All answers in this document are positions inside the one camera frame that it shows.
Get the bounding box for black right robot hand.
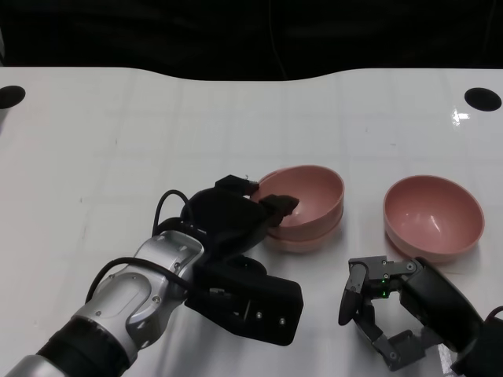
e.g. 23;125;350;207
338;254;484;372

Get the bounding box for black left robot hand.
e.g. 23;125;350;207
180;175;302;276

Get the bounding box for pink plastic bowl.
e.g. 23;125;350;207
266;211;343;254
383;175;486;265
257;165;346;241

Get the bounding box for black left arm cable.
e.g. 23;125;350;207
84;189;209;306

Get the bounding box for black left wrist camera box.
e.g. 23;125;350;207
184;262;303;347

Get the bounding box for black table cable grommet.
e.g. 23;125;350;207
464;87;502;112
0;85;27;110

